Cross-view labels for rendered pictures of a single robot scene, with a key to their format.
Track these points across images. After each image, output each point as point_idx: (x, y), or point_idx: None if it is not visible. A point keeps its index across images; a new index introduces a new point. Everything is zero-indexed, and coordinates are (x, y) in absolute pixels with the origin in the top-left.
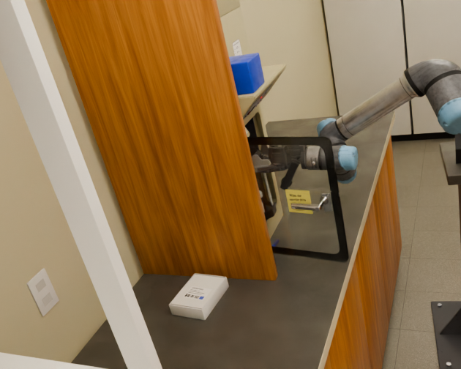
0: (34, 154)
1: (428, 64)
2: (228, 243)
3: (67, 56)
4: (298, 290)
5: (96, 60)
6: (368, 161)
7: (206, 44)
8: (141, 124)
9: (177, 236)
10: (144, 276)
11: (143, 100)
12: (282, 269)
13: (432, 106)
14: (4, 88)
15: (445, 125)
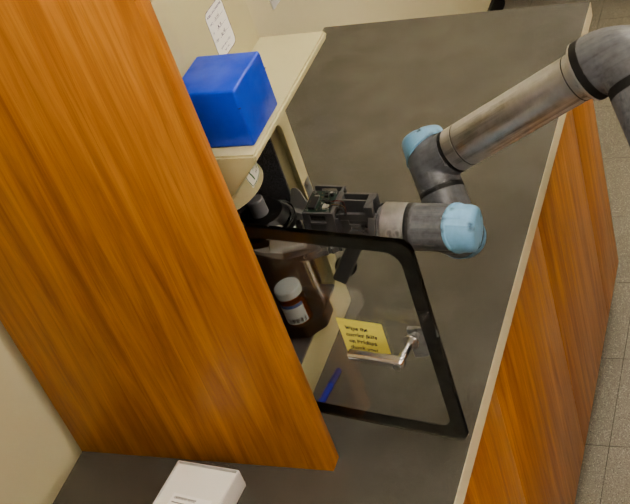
0: None
1: (614, 44)
2: (236, 411)
3: None
4: (377, 494)
5: None
6: (526, 152)
7: (141, 85)
8: (33, 214)
9: (136, 396)
10: (83, 458)
11: (29, 173)
12: (346, 443)
13: (623, 131)
14: None
15: None
